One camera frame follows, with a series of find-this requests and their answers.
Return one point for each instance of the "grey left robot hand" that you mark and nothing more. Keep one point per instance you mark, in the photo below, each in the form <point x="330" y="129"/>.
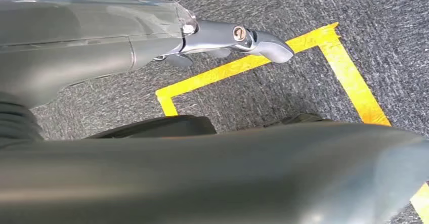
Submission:
<point x="83" y="41"/>

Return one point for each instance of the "ribbed grey left arm sleeve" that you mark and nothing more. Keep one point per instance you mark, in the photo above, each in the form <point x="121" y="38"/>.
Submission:
<point x="16" y="122"/>

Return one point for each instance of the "black robot foot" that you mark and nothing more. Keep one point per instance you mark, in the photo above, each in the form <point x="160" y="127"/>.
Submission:
<point x="161" y="127"/>

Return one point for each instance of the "grey robot leg shell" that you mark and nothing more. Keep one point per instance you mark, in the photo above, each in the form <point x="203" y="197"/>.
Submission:
<point x="201" y="182"/>

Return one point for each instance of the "yellow floor tape square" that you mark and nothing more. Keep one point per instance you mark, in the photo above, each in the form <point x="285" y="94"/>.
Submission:
<point x="348" y="75"/>

